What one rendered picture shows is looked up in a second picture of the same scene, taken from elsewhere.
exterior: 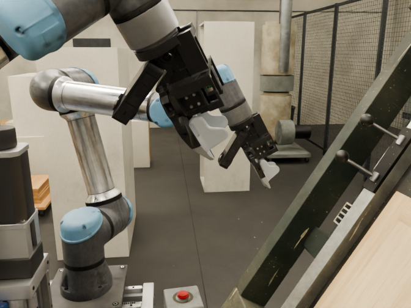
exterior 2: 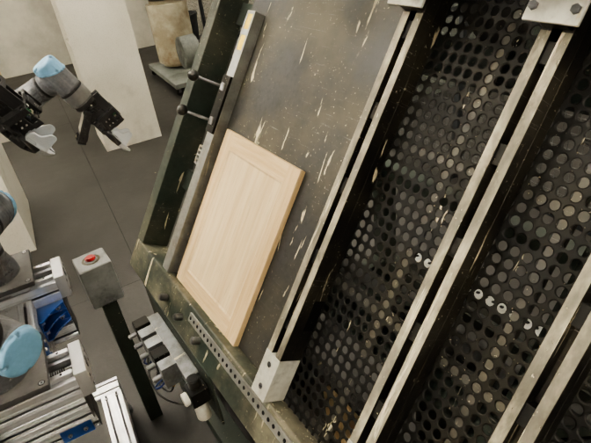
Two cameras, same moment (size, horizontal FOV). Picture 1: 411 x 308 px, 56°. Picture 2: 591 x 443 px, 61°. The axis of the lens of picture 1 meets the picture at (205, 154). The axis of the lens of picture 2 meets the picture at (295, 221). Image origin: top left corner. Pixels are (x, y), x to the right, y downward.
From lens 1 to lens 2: 0.71 m
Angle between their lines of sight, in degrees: 25
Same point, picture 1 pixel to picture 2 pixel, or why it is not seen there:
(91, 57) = not seen: outside the picture
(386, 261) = (226, 184)
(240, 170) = (142, 115)
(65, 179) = not seen: outside the picture
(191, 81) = (15, 114)
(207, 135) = (42, 141)
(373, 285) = (221, 203)
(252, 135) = (98, 111)
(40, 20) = not seen: outside the picture
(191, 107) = (22, 128)
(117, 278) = (23, 262)
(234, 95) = (68, 83)
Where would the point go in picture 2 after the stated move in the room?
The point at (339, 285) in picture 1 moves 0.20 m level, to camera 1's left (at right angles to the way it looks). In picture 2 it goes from (203, 210) to (145, 228)
